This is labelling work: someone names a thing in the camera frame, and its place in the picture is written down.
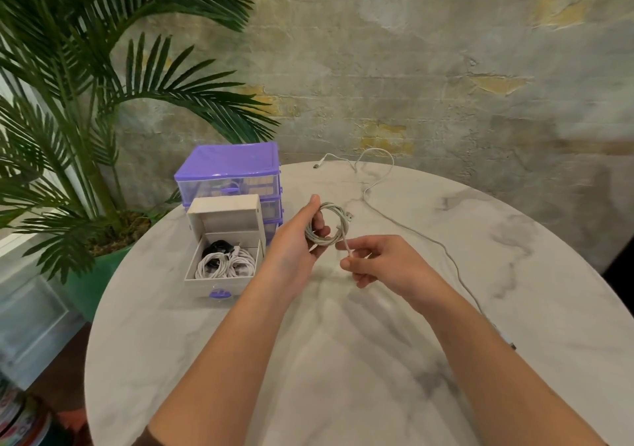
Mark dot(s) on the purple plastic drawer organizer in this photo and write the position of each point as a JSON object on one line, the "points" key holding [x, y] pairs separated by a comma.
{"points": [[228, 168]]}

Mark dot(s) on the person's right thumb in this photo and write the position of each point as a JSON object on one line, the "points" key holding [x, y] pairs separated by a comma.
{"points": [[355, 245]]}

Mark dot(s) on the green palm plant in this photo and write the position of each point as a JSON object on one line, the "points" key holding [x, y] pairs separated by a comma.
{"points": [[64, 113]]}

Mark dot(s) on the person's left forearm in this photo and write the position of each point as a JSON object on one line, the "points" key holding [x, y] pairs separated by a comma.
{"points": [[223, 361]]}

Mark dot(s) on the person's right hand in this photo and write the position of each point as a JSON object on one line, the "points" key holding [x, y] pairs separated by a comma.
{"points": [[396, 267]]}

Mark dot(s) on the white cabinet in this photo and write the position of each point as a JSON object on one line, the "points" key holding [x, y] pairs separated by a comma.
{"points": [[29, 312]]}

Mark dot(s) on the person's left hand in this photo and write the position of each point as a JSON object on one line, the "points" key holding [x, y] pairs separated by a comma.
{"points": [[290, 252]]}

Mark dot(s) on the green plant pot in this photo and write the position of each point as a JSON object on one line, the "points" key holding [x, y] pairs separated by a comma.
{"points": [[94, 282]]}

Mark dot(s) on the stack of colourful books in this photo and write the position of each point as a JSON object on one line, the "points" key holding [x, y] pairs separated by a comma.
{"points": [[20, 418]]}

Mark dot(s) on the person's right forearm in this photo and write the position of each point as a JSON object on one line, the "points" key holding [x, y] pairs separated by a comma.
{"points": [[495, 361]]}

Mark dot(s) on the person's left thumb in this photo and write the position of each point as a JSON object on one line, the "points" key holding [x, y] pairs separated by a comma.
{"points": [[308, 211]]}

